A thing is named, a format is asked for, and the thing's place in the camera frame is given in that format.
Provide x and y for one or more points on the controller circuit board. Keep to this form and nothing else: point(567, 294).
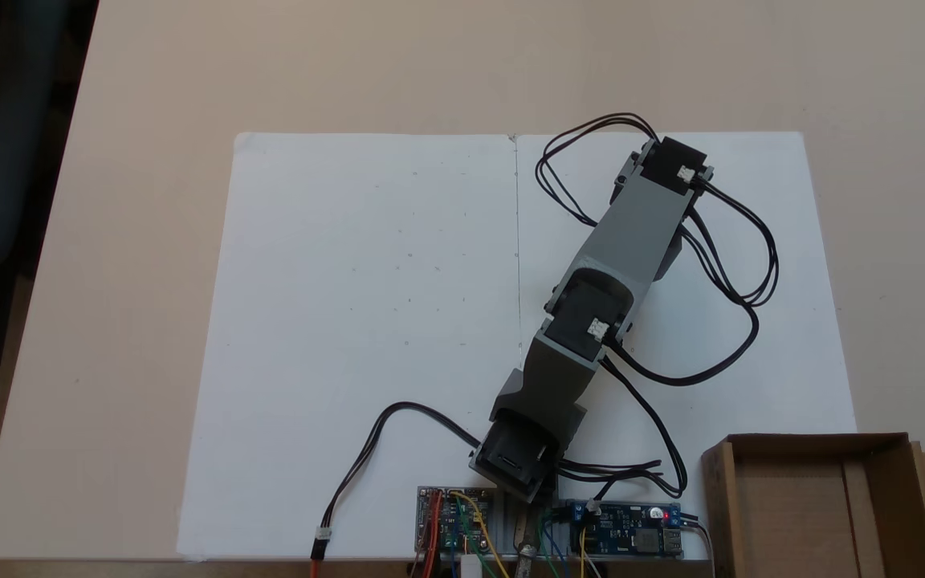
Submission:
point(454, 522)

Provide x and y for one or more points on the brown cardboard box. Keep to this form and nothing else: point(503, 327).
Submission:
point(800, 506)

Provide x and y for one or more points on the small white plug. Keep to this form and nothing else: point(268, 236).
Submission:
point(470, 567)

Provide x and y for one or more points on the white paper sheet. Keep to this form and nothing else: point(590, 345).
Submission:
point(334, 281)
point(784, 361)

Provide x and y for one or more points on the grey ribbed base plate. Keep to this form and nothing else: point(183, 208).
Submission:
point(507, 526)

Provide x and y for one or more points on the blue power circuit board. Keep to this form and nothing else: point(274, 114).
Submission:
point(631, 530)

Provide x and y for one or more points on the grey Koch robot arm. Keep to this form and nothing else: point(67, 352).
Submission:
point(631, 233)

